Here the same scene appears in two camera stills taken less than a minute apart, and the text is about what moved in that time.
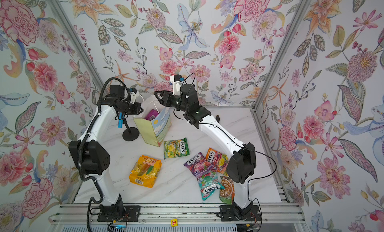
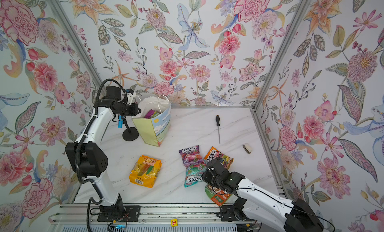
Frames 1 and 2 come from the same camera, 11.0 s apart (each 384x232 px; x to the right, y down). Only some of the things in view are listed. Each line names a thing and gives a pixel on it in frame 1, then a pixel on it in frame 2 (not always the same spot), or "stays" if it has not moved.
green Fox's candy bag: [175, 148] -> [155, 114]
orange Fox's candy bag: [218, 160] stays
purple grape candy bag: [152, 115] stays
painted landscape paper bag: [154, 120] stays
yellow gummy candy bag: [145, 171] stays
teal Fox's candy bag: [208, 183] -> [194, 173]
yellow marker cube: [174, 222] stays
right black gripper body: [177, 103] -> [209, 179]
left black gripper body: [129, 108] stays
